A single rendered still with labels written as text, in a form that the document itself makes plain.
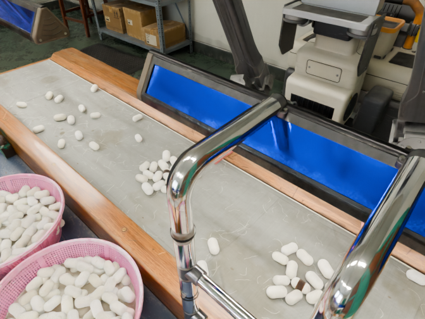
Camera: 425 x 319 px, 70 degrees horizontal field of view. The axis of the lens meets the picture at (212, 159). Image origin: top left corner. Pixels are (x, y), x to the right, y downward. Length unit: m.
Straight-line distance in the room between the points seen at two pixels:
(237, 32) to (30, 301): 0.68
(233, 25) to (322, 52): 0.46
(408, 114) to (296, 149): 0.29
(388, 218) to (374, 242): 0.03
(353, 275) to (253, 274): 0.43
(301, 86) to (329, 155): 0.81
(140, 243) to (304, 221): 0.36
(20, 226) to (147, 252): 0.31
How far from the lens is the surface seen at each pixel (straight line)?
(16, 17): 0.90
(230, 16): 0.74
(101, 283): 0.65
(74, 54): 1.52
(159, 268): 0.61
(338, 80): 1.12
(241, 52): 0.78
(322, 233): 0.71
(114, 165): 0.86
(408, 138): 0.54
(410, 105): 0.59
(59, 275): 0.69
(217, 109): 0.40
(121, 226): 0.68
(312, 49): 1.14
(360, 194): 0.33
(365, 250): 0.22
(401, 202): 0.26
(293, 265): 0.63
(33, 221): 0.81
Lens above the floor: 1.29
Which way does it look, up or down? 41 degrees down
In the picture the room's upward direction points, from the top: straight up
